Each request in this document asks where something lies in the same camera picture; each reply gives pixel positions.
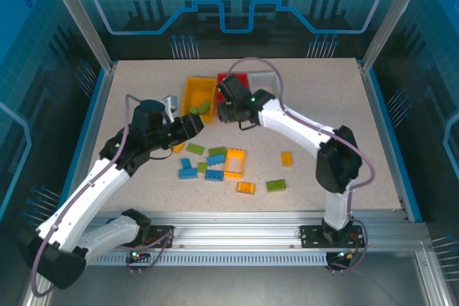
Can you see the metal sheet shelf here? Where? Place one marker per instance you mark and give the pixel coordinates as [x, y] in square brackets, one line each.
[233, 284]

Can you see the small blue lego brick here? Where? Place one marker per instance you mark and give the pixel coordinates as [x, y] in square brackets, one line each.
[185, 163]

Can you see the white plastic bin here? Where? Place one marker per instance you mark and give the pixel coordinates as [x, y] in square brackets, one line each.
[261, 78]

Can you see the aluminium frame post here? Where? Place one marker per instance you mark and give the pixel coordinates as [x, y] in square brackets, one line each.
[396, 15]
[80, 15]

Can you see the power connector with green light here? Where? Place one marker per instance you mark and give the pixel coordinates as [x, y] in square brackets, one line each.
[138, 254]
[346, 256]

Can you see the small orange lego brick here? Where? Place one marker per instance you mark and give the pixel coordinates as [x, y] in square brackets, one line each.
[178, 147]

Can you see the yellow lego window frame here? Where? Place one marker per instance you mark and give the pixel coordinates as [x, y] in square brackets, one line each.
[227, 163]

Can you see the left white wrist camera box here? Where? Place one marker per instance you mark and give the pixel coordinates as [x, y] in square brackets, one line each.
[171, 103]

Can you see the red plastic bin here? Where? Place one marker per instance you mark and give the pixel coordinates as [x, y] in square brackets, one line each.
[242, 77]

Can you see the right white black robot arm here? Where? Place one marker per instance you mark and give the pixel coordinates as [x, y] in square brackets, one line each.
[297, 123]

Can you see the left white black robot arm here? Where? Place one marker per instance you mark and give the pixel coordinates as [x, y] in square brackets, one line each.
[79, 198]

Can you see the yellow plastic bin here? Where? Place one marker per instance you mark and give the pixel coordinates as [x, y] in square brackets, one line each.
[199, 91]

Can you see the small green lego brick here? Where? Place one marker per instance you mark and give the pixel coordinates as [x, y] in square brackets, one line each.
[194, 110]
[202, 167]

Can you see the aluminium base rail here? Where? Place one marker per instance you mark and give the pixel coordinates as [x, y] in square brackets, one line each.
[233, 230]

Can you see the blue table side rail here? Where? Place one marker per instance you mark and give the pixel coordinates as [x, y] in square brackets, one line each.
[380, 105]
[94, 105]

